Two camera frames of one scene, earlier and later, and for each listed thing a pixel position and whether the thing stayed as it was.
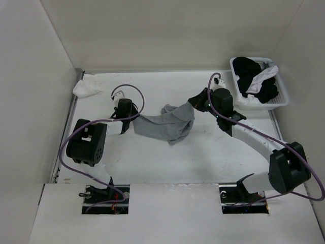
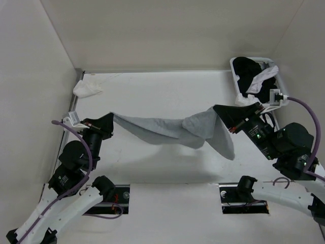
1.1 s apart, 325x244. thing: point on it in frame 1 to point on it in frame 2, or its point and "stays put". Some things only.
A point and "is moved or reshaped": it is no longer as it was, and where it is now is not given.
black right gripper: x=197 y=101 to x=234 y=116
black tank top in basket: x=246 y=69 stays put
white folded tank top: x=84 y=88 stays put
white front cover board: x=171 y=213 stays put
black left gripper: x=133 y=111 to x=104 y=124
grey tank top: x=173 y=124 is moved or reshaped
